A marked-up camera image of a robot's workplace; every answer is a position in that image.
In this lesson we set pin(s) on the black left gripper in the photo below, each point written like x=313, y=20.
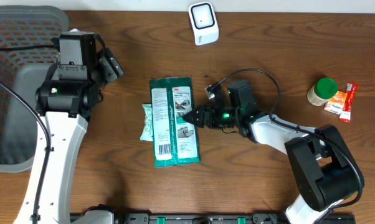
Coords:
x=109, y=65

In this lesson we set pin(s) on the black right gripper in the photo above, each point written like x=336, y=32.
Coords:
x=204, y=110

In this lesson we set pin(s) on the white green packet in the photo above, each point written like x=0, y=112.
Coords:
x=174, y=140

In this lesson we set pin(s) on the teal packet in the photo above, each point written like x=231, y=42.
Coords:
x=147, y=132

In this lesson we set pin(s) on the green lid spice jar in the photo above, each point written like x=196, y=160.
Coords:
x=322, y=91

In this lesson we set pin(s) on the small orange box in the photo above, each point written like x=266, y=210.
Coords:
x=336, y=103

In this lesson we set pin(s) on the small red sachet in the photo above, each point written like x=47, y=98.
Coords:
x=351, y=90

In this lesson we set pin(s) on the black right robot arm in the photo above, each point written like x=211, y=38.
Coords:
x=325, y=172

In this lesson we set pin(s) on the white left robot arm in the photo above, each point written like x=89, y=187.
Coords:
x=64, y=104

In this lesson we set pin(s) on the white barcode scanner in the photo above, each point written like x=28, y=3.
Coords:
x=204, y=23

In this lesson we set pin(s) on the grey plastic mesh basket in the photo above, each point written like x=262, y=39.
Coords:
x=25, y=56

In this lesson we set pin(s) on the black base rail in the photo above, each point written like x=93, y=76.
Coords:
x=146, y=217

